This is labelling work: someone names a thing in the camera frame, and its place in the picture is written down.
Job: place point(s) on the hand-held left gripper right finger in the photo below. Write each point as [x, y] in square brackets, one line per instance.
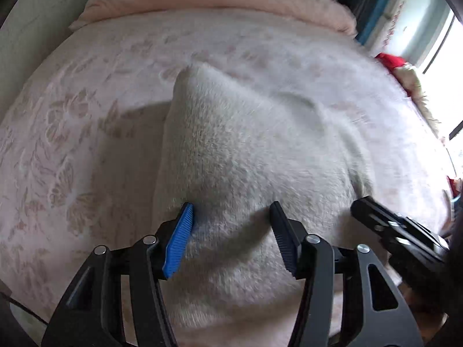
[285, 238]

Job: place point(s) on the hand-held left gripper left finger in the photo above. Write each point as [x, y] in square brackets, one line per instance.
[179, 238]

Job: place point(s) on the white wardrobe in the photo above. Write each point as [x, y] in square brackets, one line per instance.
[39, 3]

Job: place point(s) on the blue curtain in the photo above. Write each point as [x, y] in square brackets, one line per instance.
[376, 3]

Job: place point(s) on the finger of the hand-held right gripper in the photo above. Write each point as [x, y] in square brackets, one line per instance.
[383, 220]

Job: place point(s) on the bed with pink floral sheet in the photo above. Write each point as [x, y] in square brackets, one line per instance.
[90, 133]

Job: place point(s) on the cream sweater with black hearts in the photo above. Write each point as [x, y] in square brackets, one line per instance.
[253, 173]

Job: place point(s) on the cream plush cloth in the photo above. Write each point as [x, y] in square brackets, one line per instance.
[416, 90]

